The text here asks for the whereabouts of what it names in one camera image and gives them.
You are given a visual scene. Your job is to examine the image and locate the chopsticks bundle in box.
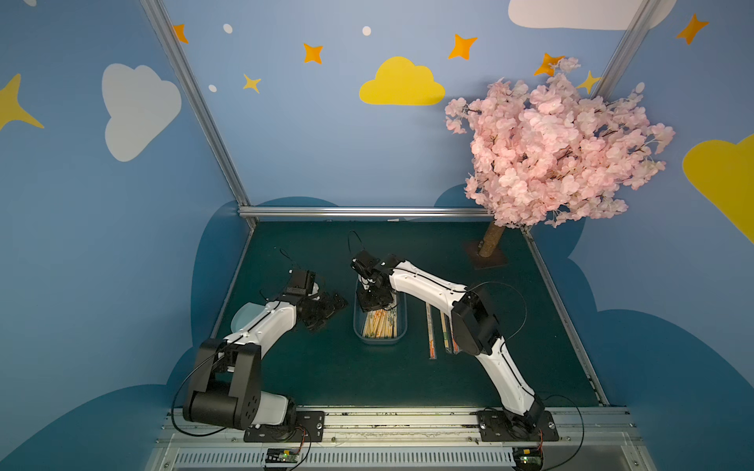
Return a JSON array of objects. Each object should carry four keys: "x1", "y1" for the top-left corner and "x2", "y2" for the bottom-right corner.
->
[{"x1": 362, "y1": 309, "x2": 398, "y2": 340}]

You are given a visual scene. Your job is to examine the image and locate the pink blossom artificial tree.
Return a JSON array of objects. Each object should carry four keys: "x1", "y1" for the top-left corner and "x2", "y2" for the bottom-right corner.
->
[{"x1": 445, "y1": 57, "x2": 675, "y2": 268}]

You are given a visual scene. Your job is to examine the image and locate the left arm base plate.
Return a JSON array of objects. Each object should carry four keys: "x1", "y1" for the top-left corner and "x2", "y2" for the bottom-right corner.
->
[{"x1": 243, "y1": 410, "x2": 326, "y2": 443}]

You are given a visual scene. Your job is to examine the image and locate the red striped chopsticks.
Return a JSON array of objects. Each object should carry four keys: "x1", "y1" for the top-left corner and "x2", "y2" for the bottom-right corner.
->
[{"x1": 451, "y1": 332, "x2": 461, "y2": 355}]

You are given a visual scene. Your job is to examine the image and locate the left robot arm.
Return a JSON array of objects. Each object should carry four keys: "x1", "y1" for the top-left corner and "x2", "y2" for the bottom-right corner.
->
[{"x1": 181, "y1": 269, "x2": 349, "y2": 432}]

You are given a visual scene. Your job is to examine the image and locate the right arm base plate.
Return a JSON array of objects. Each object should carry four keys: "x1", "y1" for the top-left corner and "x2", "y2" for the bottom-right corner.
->
[{"x1": 475, "y1": 408, "x2": 560, "y2": 443}]

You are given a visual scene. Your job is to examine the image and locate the clear plastic storage box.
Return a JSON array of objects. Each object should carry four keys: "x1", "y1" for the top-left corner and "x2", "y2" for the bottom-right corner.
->
[{"x1": 353, "y1": 280, "x2": 408, "y2": 347}]

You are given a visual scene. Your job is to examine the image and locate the aluminium rail frame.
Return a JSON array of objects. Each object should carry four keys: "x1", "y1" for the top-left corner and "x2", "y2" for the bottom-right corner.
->
[{"x1": 146, "y1": 405, "x2": 656, "y2": 470}]

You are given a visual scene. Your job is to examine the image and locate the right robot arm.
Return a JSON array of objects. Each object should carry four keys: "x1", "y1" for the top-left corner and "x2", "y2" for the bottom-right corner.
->
[{"x1": 351, "y1": 250, "x2": 545, "y2": 441}]

